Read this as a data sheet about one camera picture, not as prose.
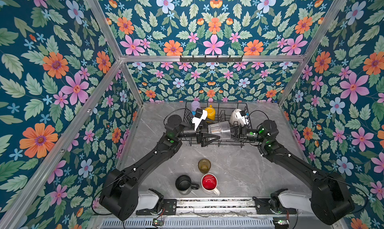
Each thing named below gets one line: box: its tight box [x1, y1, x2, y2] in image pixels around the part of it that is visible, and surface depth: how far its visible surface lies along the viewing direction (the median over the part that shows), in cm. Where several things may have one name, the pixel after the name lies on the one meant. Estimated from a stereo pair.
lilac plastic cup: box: [191, 100, 201, 112], surface depth 101 cm
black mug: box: [175, 175, 200, 191], surface depth 78 cm
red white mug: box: [201, 173, 221, 196], surface depth 76 cm
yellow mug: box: [204, 104, 216, 121], surface depth 102 cm
